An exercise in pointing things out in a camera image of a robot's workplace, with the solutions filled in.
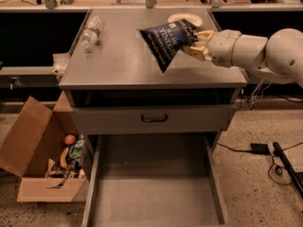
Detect orange fruit in box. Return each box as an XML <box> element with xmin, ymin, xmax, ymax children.
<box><xmin>64</xmin><ymin>134</ymin><xmax>76</xmax><ymax>146</ymax></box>

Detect black bar on floor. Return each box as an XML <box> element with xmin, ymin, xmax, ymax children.
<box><xmin>273</xmin><ymin>142</ymin><xmax>303</xmax><ymax>198</ymax></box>

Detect brown cardboard box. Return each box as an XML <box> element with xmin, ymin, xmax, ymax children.
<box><xmin>0</xmin><ymin>94</ymin><xmax>89</xmax><ymax>202</ymax></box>

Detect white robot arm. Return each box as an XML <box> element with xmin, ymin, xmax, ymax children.
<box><xmin>182</xmin><ymin>28</ymin><xmax>303</xmax><ymax>87</ymax></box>

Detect clear plastic water bottle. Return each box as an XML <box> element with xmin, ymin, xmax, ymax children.
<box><xmin>80</xmin><ymin>15</ymin><xmax>105</xmax><ymax>49</ymax></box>

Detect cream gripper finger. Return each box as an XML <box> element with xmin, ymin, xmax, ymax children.
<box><xmin>182</xmin><ymin>45</ymin><xmax>205</xmax><ymax>61</ymax></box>
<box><xmin>194</xmin><ymin>30</ymin><xmax>217</xmax><ymax>40</ymax></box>

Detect green snack packet in box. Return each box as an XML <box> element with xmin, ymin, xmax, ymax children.
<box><xmin>68</xmin><ymin>135</ymin><xmax>84</xmax><ymax>160</ymax></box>

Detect black cable on floor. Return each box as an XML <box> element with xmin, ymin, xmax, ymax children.
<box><xmin>217</xmin><ymin>141</ymin><xmax>303</xmax><ymax>186</ymax></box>

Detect grey drawer cabinet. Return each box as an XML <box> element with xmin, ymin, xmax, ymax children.
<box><xmin>58</xmin><ymin>7</ymin><xmax>248</xmax><ymax>140</ymax></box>

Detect open grey bottom drawer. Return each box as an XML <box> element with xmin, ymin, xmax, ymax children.
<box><xmin>81</xmin><ymin>133</ymin><xmax>230</xmax><ymax>227</ymax></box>

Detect closed drawer with black handle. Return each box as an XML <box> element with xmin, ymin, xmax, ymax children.
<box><xmin>71</xmin><ymin>104</ymin><xmax>236</xmax><ymax>135</ymax></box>

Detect white bowl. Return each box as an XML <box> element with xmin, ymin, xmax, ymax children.
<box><xmin>168</xmin><ymin>13</ymin><xmax>203</xmax><ymax>27</ymax></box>

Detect blue chip bag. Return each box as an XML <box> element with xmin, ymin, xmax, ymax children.
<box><xmin>138</xmin><ymin>19</ymin><xmax>198</xmax><ymax>73</ymax></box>

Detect black power adapter on floor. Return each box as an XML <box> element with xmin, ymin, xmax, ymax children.
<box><xmin>250</xmin><ymin>143</ymin><xmax>270</xmax><ymax>155</ymax></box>

